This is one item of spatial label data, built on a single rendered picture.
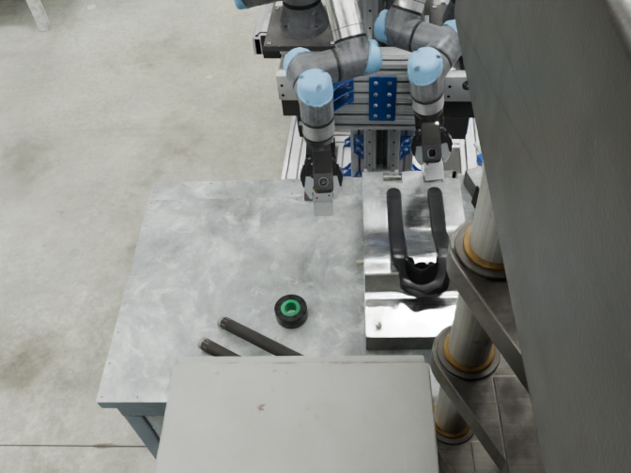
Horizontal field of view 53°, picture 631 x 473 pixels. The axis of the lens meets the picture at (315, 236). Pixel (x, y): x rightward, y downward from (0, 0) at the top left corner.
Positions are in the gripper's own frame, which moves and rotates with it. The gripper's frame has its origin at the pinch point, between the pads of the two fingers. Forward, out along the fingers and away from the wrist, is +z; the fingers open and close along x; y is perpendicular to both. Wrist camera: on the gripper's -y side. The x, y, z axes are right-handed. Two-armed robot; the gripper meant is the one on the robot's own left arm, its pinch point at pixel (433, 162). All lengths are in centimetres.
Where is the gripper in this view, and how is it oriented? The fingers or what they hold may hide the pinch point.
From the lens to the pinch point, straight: 170.1
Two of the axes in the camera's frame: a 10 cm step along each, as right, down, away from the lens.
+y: 0.1, -8.6, 5.1
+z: 2.1, 5.0, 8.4
